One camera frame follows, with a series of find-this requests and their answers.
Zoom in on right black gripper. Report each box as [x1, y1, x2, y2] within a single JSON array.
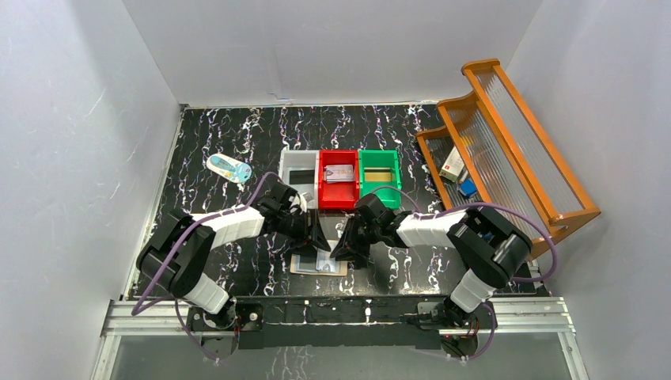
[[331, 215, 381, 261]]

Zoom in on grey card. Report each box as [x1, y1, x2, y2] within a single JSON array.
[[290, 255, 320, 275]]

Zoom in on grey cards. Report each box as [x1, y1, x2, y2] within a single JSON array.
[[324, 165, 355, 183]]

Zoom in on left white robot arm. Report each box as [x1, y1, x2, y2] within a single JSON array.
[[136, 180, 331, 329]]

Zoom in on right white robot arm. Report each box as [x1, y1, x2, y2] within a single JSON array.
[[331, 194, 533, 328]]

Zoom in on black card in white bin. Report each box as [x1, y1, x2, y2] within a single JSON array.
[[289, 169, 315, 185]]

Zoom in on gold card in green bin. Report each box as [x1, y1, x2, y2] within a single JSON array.
[[363, 167, 394, 183]]

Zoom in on red plastic bin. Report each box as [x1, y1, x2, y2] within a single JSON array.
[[317, 150, 360, 210]]

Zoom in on white plastic bin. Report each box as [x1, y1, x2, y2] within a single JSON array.
[[279, 150, 320, 209]]

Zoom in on green plastic bin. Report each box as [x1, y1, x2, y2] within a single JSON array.
[[358, 150, 401, 210]]

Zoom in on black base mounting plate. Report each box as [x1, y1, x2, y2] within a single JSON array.
[[186, 295, 498, 355]]

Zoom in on oval white blue package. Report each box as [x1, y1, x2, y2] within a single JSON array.
[[206, 154, 252, 184]]

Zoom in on blue small object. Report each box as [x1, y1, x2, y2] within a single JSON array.
[[458, 179, 478, 199]]

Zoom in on white red small box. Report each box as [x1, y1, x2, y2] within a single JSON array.
[[439, 147, 464, 182]]

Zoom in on orange wooden shelf rack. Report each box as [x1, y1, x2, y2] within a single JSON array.
[[415, 59, 601, 244]]

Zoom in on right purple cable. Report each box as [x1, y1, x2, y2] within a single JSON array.
[[366, 184, 560, 361]]

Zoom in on aluminium frame rail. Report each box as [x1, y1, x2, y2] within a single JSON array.
[[93, 288, 588, 379]]

